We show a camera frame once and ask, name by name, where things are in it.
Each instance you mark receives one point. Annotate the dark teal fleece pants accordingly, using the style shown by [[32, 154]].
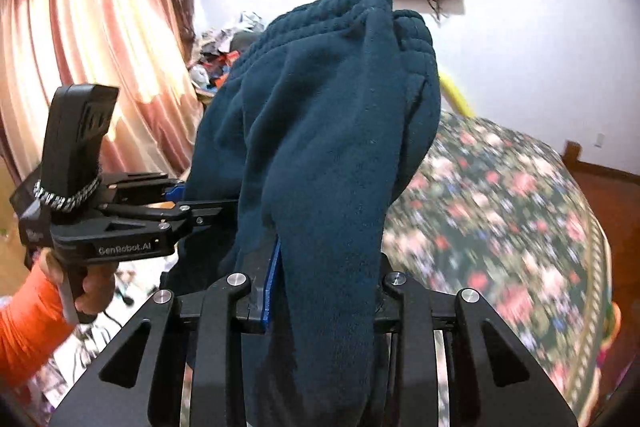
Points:
[[319, 127]]

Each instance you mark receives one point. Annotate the yellow foam bed rail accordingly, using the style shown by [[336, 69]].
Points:
[[454, 97]]

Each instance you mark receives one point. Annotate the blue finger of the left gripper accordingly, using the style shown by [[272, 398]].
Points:
[[175, 193]]

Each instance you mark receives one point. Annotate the orange box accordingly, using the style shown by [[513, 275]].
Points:
[[222, 67]]

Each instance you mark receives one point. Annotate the person left hand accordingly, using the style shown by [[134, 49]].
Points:
[[98, 287]]

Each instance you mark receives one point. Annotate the floral dark green bedspread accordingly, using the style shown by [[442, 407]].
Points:
[[495, 209]]

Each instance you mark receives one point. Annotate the orange sleeve forearm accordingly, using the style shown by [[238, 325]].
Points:
[[33, 326]]

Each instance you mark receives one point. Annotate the pink orange curtain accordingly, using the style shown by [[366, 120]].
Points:
[[141, 47]]

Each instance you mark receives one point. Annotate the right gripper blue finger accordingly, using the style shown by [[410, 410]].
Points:
[[270, 279]]

